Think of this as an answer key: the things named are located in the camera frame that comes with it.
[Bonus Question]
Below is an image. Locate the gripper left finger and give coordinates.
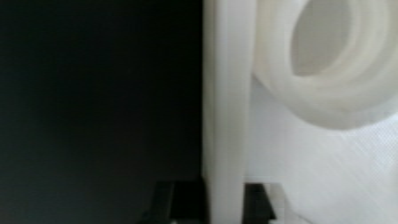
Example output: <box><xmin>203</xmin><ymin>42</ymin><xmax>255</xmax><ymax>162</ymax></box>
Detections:
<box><xmin>150</xmin><ymin>181</ymin><xmax>205</xmax><ymax>224</ymax></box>

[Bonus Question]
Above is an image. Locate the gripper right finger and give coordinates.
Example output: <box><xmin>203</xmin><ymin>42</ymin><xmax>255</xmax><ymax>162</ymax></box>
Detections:
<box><xmin>243</xmin><ymin>183</ymin><xmax>275</xmax><ymax>224</ymax></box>

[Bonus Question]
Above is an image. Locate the white square tabletop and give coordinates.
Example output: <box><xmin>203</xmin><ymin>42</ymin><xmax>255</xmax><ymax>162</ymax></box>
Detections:
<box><xmin>202</xmin><ymin>0</ymin><xmax>398</xmax><ymax>224</ymax></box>

